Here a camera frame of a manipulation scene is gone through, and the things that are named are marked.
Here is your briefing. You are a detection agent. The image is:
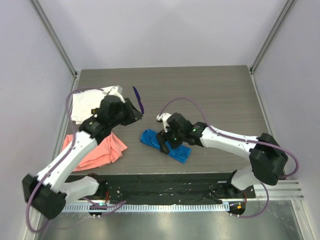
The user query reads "blue cloth napkin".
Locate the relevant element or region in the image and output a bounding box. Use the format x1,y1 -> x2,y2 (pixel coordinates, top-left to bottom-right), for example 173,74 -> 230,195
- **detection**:
140,129 -> 192,164

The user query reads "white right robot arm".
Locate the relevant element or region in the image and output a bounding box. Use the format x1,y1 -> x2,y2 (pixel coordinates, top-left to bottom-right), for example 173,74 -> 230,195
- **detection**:
156,112 -> 288,198

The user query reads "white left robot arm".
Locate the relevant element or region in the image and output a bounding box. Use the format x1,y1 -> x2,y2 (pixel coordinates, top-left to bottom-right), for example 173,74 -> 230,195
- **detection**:
22,95 -> 144,220

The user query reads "purple plastic knife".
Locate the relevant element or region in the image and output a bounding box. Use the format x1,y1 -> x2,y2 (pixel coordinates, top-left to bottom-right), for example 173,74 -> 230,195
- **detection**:
132,86 -> 145,114

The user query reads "white folded cloth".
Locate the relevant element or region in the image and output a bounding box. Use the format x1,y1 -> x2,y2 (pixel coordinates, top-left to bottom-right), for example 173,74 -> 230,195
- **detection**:
70,88 -> 106,125

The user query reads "pink folded cloth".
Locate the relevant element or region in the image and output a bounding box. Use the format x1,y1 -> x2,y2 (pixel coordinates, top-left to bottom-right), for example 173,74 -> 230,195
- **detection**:
73,132 -> 128,172

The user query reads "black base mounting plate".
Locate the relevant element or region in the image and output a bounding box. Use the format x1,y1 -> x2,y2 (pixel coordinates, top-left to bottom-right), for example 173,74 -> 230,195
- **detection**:
93,173 -> 256,205

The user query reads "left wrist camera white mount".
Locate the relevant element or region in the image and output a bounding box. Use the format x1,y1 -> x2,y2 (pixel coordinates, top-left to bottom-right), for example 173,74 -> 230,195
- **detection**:
102,85 -> 125,103

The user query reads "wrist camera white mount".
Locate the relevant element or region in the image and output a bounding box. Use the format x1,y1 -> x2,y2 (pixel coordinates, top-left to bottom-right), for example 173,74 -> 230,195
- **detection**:
156,112 -> 172,133
102,85 -> 125,103

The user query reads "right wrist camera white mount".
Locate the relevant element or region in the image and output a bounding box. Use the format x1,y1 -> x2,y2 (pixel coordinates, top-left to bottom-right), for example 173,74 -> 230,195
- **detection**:
156,112 -> 172,133

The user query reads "slotted cable duct rail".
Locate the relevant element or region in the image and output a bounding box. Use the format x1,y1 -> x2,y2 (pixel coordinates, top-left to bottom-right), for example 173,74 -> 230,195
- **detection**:
62,202 -> 230,213

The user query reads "left aluminium frame post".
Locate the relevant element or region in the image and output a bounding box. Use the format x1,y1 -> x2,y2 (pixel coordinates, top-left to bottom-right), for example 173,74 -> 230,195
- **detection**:
29,0 -> 77,77

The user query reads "aluminium frame post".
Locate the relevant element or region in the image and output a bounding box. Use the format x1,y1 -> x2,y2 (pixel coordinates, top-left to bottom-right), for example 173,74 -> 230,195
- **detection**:
29,0 -> 77,77
249,0 -> 297,75

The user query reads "horizontal aluminium frame rail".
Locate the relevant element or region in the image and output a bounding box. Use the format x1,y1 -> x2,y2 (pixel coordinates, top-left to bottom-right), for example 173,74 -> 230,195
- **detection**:
253,180 -> 305,201

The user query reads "right aluminium frame post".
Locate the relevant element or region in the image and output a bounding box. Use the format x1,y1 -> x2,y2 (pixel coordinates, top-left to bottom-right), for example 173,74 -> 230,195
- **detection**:
249,0 -> 297,75

